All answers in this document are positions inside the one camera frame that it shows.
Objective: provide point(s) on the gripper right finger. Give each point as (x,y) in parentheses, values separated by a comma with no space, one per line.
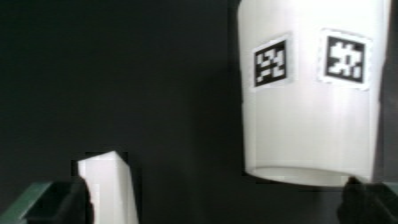
(370,202)

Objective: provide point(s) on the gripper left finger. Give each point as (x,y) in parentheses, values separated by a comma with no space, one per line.
(53,203)

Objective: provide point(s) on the white lamp shade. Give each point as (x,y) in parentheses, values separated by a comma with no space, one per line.
(311,60)

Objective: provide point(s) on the white left border block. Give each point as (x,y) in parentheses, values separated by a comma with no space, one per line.
(107,176)

